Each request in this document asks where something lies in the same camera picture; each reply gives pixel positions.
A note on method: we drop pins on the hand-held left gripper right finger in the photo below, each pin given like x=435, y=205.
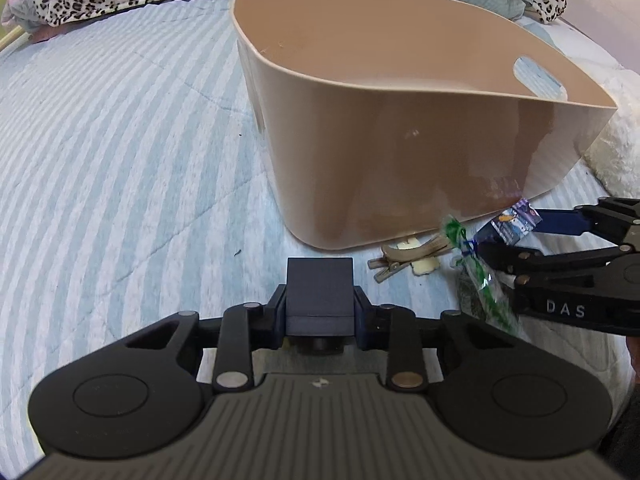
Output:
x=361, y=322

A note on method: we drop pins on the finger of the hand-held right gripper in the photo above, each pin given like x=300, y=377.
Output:
x=560, y=221
x=500, y=256

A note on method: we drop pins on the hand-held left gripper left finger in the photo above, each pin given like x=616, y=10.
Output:
x=276, y=320

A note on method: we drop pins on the clear green wrapper bag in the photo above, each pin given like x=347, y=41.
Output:
x=482, y=285

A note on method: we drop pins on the blue printed snack packet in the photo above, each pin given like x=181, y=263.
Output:
x=512, y=222

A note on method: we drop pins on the dark grey small box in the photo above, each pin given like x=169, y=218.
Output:
x=318, y=292

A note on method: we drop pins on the beige plastic basket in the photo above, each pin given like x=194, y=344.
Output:
x=400, y=160

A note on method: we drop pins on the person's right forearm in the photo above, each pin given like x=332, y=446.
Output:
x=634, y=360

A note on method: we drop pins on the pale yellow small piece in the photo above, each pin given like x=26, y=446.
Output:
x=425, y=266

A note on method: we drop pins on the beige hair clip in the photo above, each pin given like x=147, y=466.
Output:
x=407, y=256

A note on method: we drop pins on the white fluffy cushion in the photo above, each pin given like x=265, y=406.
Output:
x=620, y=130

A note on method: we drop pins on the blue striped bed sheet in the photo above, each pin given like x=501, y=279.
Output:
x=125, y=185

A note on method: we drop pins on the grey-blue pillow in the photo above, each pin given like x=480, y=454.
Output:
x=492, y=2

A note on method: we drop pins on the wooden bed frame rail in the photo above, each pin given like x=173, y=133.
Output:
x=14, y=39

